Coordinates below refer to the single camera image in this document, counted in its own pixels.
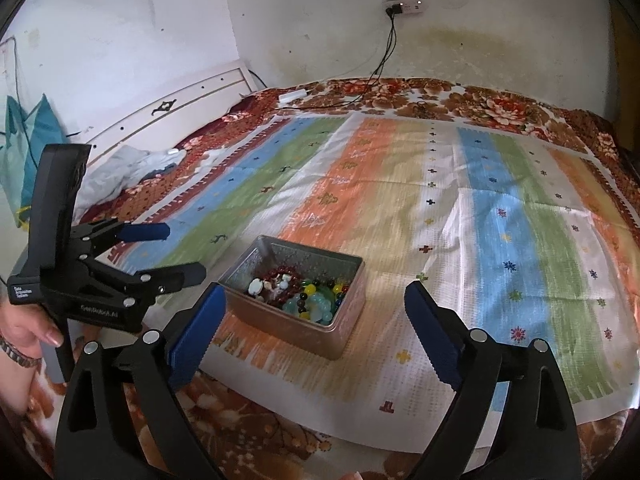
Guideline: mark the metal wristwatch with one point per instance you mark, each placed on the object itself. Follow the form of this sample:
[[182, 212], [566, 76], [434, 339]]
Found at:
[[20, 355]]

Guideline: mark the teal bag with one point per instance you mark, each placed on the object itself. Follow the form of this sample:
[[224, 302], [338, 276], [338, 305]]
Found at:
[[40, 130]]

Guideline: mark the white charger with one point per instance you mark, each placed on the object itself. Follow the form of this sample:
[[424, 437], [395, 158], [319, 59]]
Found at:
[[292, 95]]

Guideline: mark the white headboard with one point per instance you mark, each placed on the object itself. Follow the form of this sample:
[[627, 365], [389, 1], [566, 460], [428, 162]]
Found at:
[[200, 95]]

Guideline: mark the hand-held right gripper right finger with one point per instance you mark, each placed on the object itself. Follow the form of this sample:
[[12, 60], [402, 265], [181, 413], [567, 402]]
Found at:
[[430, 335]]

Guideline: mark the silver metal tin box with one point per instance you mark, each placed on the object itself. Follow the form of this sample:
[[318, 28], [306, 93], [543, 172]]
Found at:
[[310, 340]]

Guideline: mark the white power strip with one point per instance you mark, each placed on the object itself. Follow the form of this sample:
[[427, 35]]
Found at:
[[407, 8]]

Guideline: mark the person's left hand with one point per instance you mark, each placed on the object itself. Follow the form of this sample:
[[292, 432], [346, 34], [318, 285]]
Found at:
[[22, 322]]

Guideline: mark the colourful striped mat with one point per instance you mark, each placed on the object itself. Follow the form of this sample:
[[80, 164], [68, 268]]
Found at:
[[500, 260]]

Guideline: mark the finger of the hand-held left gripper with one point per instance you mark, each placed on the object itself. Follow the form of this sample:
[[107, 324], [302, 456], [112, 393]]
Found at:
[[145, 231], [175, 275]]

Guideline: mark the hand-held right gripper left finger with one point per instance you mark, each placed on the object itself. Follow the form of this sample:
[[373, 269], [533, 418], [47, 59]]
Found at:
[[200, 330]]

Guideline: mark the dark wooden furniture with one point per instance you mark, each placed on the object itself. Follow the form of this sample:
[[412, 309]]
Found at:
[[627, 85]]

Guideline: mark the grey clothes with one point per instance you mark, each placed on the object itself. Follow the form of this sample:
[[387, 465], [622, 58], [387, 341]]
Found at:
[[125, 165]]

